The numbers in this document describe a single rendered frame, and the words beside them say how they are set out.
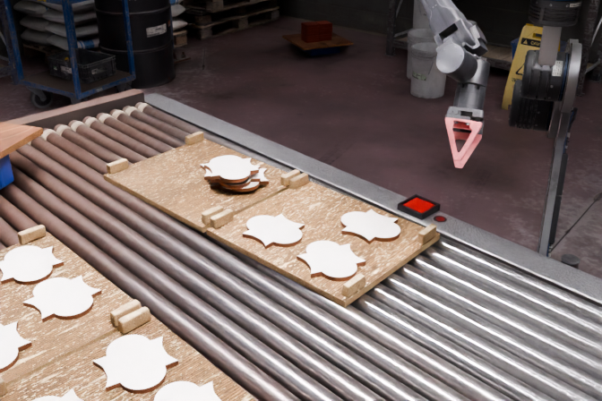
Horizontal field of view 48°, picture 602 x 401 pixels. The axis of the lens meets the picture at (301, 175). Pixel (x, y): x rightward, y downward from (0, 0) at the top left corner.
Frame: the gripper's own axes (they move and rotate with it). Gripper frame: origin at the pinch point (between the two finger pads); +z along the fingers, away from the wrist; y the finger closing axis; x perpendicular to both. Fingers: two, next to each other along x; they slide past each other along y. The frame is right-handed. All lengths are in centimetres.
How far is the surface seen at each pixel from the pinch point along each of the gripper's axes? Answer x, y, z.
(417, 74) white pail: -60, -371, -117
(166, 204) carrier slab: -68, -19, 19
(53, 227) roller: -90, -8, 30
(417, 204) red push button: -9.9, -37.4, 6.9
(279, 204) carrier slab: -42, -27, 14
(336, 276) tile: -20.1, -3.5, 26.8
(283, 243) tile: -34.5, -10.7, 22.5
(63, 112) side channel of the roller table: -129, -55, -4
